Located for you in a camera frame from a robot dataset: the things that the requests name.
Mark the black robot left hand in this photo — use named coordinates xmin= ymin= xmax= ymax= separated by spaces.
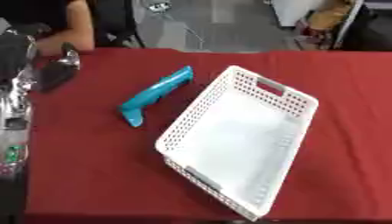
xmin=0 ymin=24 xmax=83 ymax=94

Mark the person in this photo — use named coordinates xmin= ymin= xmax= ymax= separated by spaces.
xmin=0 ymin=0 xmax=97 ymax=57

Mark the black chair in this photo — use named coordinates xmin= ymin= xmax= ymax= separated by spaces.
xmin=86 ymin=0 xmax=147 ymax=49

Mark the blue toy drill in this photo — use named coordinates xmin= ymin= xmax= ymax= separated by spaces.
xmin=117 ymin=65 xmax=196 ymax=129

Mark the white perforated plastic basket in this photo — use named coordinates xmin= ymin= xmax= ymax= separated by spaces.
xmin=153 ymin=65 xmax=322 ymax=222

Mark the bag with yellow cloth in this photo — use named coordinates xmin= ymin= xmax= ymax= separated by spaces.
xmin=290 ymin=0 xmax=392 ymax=53

